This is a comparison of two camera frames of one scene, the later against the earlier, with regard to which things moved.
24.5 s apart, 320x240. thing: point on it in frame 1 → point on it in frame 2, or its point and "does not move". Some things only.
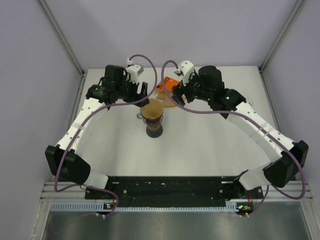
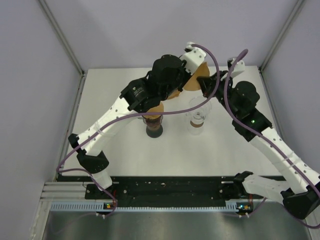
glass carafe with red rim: (154, 128) does not move
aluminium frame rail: (55, 191) does not move
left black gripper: (134, 86) → (186, 76)
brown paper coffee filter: (154, 110) does not move
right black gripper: (179, 90) → (207, 84)
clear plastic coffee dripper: (155, 121) does not move
